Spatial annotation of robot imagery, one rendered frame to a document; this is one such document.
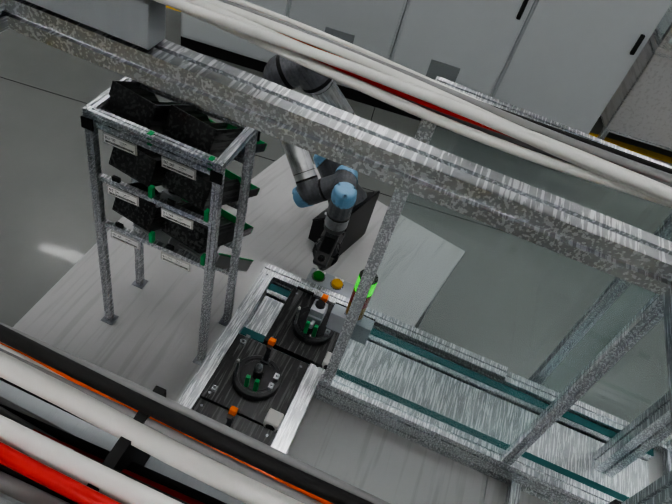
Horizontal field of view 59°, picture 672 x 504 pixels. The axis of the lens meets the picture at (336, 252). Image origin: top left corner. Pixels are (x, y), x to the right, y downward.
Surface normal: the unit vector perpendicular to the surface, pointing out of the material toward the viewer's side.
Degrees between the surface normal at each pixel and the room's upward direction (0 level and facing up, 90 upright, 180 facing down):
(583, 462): 0
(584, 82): 90
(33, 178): 0
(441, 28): 90
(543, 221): 90
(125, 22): 90
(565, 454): 0
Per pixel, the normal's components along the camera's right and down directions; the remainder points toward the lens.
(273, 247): 0.22, -0.67
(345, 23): -0.20, 0.69
